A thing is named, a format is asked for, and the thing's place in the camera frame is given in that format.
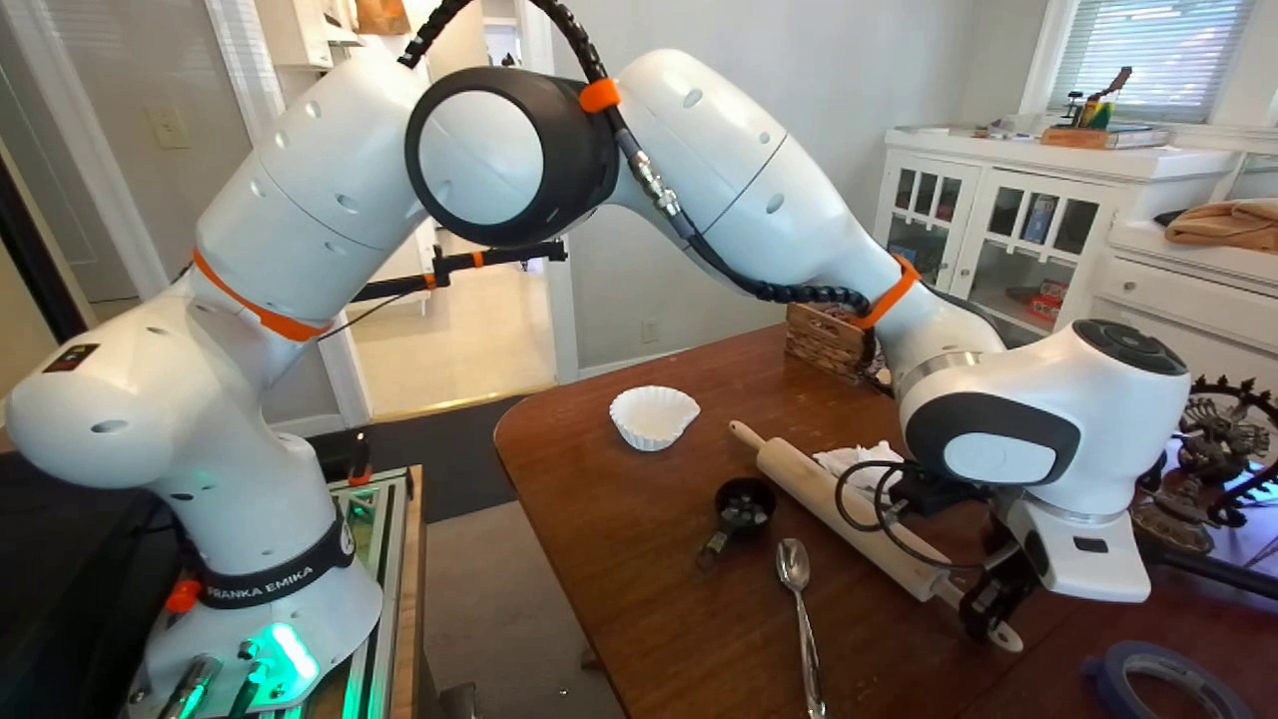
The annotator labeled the white cabinet with glass doors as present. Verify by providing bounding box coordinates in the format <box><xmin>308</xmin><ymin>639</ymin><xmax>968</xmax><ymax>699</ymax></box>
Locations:
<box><xmin>877</xmin><ymin>129</ymin><xmax>1229</xmax><ymax>345</ymax></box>

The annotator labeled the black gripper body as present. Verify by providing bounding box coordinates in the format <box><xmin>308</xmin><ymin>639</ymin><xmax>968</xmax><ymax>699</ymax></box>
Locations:
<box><xmin>958</xmin><ymin>519</ymin><xmax>1038</xmax><ymax>655</ymax></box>

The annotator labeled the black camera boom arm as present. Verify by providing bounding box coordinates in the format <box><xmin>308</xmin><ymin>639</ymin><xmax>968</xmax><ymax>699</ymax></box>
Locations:
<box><xmin>356</xmin><ymin>239</ymin><xmax>566</xmax><ymax>298</ymax></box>

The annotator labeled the white crumpled napkin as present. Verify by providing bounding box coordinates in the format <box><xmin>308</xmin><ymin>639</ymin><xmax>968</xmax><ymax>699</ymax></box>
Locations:
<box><xmin>817</xmin><ymin>439</ymin><xmax>902</xmax><ymax>490</ymax></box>

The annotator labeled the metal figurine ornament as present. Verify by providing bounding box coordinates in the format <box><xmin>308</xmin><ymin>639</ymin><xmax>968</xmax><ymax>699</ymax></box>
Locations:
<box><xmin>1133</xmin><ymin>375</ymin><xmax>1278</xmax><ymax>554</ymax></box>

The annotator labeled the black measuring scoop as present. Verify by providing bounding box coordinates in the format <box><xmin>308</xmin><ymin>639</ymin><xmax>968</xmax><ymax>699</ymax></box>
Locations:
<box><xmin>697</xmin><ymin>480</ymin><xmax>774</xmax><ymax>567</ymax></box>

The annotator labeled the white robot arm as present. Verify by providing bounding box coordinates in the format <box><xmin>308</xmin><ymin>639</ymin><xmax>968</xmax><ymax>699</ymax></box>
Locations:
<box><xmin>9</xmin><ymin>49</ymin><xmax>1192</xmax><ymax>704</ymax></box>

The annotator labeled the wooden rolling pin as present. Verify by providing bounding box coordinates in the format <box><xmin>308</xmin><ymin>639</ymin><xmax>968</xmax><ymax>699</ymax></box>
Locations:
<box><xmin>727</xmin><ymin>419</ymin><xmax>962</xmax><ymax>607</ymax></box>

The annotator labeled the white paper coffee filter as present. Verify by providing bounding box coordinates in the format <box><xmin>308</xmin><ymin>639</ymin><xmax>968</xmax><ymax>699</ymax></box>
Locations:
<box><xmin>608</xmin><ymin>382</ymin><xmax>698</xmax><ymax>451</ymax></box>

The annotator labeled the silver metal spoon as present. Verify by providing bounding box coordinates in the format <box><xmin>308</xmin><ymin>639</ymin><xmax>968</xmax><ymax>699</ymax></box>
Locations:
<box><xmin>774</xmin><ymin>538</ymin><xmax>826</xmax><ymax>719</ymax></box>

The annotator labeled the blue tape roll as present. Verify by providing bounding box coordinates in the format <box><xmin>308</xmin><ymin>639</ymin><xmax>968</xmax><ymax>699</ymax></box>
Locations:
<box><xmin>1083</xmin><ymin>639</ymin><xmax>1260</xmax><ymax>719</ymax></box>

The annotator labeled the woven wooden basket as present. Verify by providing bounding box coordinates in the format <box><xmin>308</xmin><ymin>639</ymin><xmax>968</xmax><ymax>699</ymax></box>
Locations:
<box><xmin>787</xmin><ymin>303</ymin><xmax>877</xmax><ymax>375</ymax></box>

